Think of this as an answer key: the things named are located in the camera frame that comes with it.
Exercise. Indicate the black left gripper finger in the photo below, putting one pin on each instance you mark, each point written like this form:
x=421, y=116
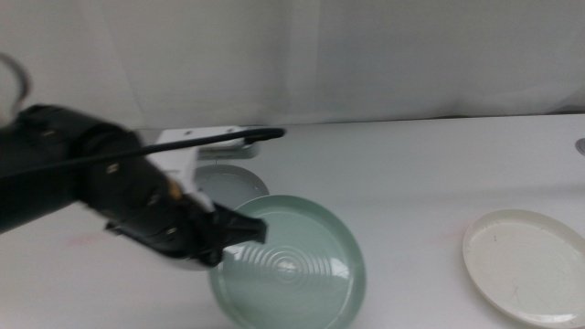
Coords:
x=240, y=228
x=212, y=258

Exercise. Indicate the cream shallow bowl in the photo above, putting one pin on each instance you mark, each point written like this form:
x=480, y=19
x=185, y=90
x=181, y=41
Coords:
x=525, y=265

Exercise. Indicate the green shallow bowl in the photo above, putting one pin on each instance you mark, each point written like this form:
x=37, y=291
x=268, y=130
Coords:
x=311, y=274

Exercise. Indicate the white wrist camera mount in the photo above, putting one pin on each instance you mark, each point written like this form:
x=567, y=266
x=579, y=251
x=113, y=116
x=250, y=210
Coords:
x=176, y=162

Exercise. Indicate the white backdrop curtain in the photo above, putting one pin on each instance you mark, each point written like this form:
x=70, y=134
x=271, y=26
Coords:
x=320, y=55

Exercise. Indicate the grey shallow bowl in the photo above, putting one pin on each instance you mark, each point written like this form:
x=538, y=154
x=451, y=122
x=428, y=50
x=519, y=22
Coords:
x=228, y=185

